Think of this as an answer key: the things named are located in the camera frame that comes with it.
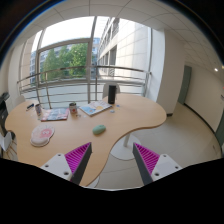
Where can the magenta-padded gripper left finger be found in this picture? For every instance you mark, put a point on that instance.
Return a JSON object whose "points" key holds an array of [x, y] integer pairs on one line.
{"points": [[77, 156]]}

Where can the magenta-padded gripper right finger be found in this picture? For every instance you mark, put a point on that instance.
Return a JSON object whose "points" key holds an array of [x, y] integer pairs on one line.
{"points": [[147, 157]]}

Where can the mint green computer mouse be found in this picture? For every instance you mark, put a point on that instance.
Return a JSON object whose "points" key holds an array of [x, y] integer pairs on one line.
{"points": [[99, 129]]}

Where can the round pink mouse pad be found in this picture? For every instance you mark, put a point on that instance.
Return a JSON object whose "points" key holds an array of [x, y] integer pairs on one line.
{"points": [[42, 135]]}

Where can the red patterned can planter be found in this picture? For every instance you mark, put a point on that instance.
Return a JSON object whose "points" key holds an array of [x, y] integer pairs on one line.
{"points": [[73, 109]]}

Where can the red magazine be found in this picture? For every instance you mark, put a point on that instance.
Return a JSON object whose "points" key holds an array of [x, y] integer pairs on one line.
{"points": [[55, 114]]}

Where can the light blue illustrated book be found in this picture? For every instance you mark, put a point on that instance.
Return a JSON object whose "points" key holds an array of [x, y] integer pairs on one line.
{"points": [[95, 108]]}

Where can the black cylindrical bottle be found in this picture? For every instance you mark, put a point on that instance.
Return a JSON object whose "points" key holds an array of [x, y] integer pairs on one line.
{"points": [[112, 94]]}

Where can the white chair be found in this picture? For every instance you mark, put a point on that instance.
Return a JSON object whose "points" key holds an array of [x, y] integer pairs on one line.
{"points": [[5, 140], [105, 90], [19, 101]]}

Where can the metal window railing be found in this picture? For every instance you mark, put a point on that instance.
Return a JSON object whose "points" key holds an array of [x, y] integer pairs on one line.
{"points": [[83, 81]]}

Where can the grey-green door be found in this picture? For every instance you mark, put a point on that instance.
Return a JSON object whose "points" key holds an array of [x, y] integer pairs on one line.
{"points": [[184, 85]]}

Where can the black office printer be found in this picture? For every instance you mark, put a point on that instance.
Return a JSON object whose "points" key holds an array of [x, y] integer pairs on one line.
{"points": [[3, 116]]}

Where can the white table pedestal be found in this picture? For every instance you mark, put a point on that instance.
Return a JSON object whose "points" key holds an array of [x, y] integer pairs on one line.
{"points": [[124, 150]]}

